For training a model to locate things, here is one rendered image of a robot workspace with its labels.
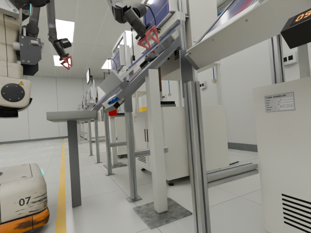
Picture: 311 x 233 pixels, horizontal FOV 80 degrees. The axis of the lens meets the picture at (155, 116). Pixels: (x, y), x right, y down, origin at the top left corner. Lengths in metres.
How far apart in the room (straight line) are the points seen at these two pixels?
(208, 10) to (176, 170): 1.43
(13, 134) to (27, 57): 9.02
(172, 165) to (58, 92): 9.09
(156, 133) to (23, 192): 0.68
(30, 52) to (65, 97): 8.88
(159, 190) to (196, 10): 1.50
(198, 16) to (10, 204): 1.80
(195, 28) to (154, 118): 1.02
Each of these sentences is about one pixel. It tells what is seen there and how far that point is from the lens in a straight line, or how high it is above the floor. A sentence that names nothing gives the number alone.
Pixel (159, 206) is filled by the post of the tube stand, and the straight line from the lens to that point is 1.13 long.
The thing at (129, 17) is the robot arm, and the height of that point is 1.03.
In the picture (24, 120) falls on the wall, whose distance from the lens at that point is 10.18.
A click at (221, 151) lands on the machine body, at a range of 1.78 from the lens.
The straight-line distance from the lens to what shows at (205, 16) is 1.93.
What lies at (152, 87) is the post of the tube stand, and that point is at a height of 0.70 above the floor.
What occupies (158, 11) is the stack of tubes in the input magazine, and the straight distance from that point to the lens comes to 1.92.
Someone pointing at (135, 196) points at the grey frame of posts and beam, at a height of 0.02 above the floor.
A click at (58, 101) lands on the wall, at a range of 10.13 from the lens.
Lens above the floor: 0.52
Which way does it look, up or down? 1 degrees up
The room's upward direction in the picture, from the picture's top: 4 degrees counter-clockwise
